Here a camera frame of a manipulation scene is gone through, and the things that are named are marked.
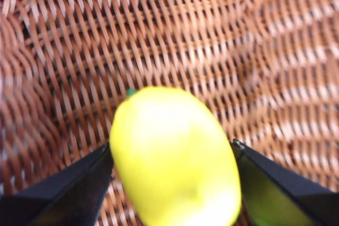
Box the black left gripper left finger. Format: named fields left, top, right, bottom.
left=0, top=142, right=114, bottom=226

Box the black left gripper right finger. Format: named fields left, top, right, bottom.
left=230, top=138, right=339, bottom=226

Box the yellow lemon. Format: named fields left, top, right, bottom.
left=109, top=86, right=242, bottom=226

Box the brown woven wicker basket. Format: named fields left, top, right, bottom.
left=0, top=0, right=339, bottom=226

